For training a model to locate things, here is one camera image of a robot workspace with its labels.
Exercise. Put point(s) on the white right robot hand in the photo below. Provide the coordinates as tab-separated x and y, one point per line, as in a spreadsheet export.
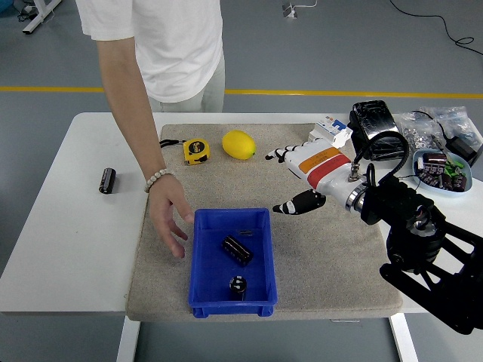
324	169

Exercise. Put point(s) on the person's right hand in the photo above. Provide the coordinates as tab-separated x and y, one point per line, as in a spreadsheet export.
168	207

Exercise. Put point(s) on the blue plastic box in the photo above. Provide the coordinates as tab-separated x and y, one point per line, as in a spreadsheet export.
211	271

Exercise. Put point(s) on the dark brown cylindrical battery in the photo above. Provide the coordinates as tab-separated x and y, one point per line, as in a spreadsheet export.
238	287
107	181
237	250

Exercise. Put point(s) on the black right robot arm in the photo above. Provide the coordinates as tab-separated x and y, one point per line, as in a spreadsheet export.
396	200

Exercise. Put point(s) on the person's right forearm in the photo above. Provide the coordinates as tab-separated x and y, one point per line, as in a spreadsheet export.
132	124

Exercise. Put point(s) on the white circuit breaker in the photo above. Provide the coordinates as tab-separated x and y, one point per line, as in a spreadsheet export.
332	126

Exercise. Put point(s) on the yellow tape measure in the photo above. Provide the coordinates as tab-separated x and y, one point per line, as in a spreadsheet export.
196	151

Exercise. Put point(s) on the black plastic-wrapped device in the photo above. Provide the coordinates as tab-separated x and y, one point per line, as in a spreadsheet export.
373	120

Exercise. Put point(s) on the grey-brown felt mat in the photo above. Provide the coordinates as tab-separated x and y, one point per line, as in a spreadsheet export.
320	256

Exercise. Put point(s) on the yellow lemon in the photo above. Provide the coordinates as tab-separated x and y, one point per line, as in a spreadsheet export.
238	145

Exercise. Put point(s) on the small white connector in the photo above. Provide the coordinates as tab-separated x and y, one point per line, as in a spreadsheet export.
420	163

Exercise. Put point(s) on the clear bag of nuts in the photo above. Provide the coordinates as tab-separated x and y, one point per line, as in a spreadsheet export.
419	132

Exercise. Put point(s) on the large dark brown capacitor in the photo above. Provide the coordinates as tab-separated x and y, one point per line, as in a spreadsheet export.
434	158

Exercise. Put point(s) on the green plastic connectors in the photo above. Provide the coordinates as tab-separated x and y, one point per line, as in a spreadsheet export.
453	169

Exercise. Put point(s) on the light blue bowl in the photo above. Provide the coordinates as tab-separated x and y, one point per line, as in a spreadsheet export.
458	194

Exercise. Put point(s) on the white table leg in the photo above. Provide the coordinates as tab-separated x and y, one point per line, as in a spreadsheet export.
128	339
403	337

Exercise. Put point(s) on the clear bag of screws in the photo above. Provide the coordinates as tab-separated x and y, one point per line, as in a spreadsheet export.
458	120

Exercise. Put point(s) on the person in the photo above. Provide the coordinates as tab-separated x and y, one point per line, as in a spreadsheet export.
177	45

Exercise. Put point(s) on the white background desk foot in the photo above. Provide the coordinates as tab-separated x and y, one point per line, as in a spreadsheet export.
39	17

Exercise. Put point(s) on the blue background object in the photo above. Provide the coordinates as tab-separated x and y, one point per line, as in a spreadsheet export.
5	7

